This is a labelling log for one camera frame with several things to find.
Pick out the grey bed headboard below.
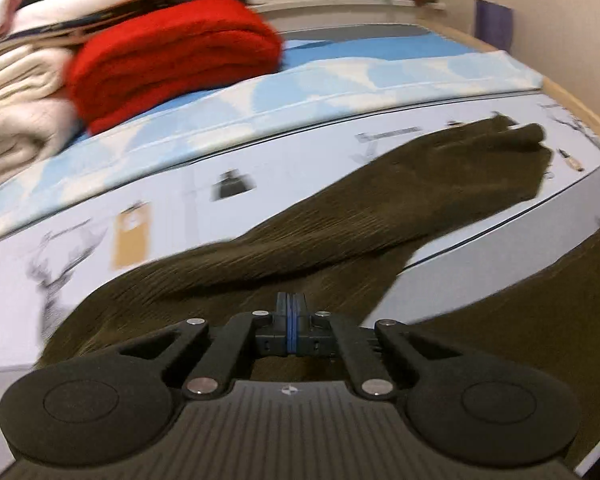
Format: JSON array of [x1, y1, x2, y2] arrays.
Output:
[[250, 0, 451, 28]]

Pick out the dark patterned cloth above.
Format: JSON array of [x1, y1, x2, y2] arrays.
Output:
[[0, 0, 201, 56]]

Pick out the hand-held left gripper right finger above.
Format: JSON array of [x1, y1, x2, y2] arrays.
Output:
[[291, 294, 461, 401]]

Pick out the wooden bed frame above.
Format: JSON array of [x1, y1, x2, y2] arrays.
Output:
[[415, 17, 600, 156]]

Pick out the folded red blanket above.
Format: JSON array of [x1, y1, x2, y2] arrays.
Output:
[[67, 0, 285, 136]]

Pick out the dark olive corduroy pants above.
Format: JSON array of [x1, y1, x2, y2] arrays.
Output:
[[37, 115, 600, 466]]

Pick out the printed deer lamp bed sheet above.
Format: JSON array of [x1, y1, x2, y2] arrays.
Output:
[[0, 87, 600, 376]]

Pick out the purple paper sheet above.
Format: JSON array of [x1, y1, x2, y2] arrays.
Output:
[[474, 0, 513, 53]]

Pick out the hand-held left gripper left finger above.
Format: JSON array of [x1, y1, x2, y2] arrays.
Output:
[[117, 294, 292, 401]]

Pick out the folded cream blanket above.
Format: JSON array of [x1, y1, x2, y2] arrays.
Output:
[[0, 42, 88, 196]]

